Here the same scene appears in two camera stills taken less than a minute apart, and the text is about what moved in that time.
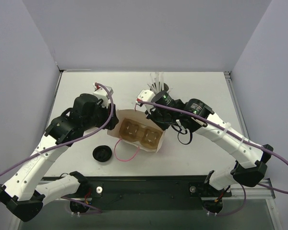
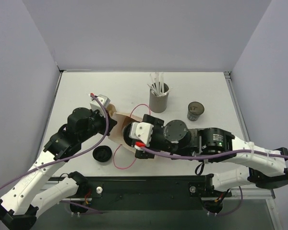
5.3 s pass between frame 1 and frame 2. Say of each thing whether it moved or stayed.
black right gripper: moved
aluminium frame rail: stayed
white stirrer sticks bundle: stayed
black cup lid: stayed
